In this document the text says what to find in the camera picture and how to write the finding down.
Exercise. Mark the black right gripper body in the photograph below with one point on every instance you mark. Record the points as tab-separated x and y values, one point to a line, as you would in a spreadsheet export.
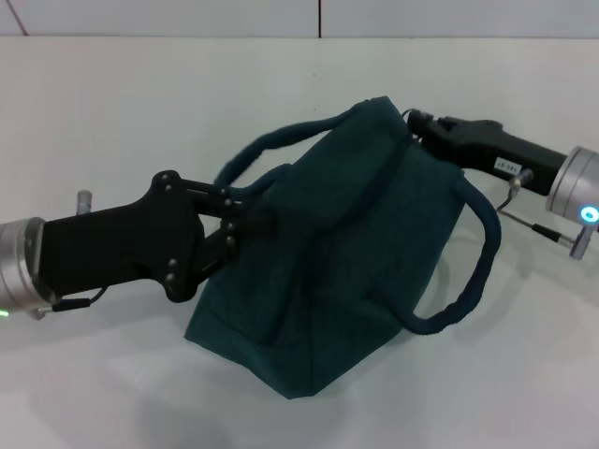
496	149

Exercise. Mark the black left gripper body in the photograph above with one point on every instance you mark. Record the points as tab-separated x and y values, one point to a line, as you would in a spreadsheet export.
117	243

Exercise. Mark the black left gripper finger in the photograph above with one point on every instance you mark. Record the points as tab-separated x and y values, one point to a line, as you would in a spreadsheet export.
234	210
220	252

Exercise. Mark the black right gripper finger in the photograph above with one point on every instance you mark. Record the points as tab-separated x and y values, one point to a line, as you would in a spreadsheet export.
423	124

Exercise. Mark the dark teal fabric lunch bag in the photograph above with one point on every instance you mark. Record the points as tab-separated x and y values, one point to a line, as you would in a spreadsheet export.
337	262

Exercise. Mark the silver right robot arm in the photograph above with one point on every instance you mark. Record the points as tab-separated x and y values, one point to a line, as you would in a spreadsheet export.
578	187

